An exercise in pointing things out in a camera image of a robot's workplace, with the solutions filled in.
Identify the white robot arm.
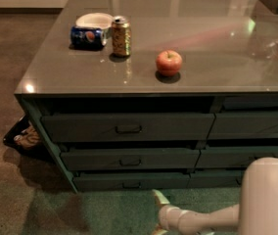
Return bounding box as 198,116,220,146
152,158,278,235

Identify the grey drawer cabinet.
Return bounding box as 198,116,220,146
16,0,278,191

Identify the drawer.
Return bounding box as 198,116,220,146
73,172,190,192
41,113,214,143
208,112,278,140
196,146,278,169
188,170,243,188
61,148,200,171

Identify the blue pepsi can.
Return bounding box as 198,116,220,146
70,26,107,48

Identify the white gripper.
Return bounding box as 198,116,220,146
151,189,192,235

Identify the black bin with brown bag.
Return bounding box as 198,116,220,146
3,116,51,161

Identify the white bowl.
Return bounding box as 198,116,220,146
75,13,113,30

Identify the gold soda can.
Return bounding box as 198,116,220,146
112,16,131,57

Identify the red apple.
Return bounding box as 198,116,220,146
156,50,182,76

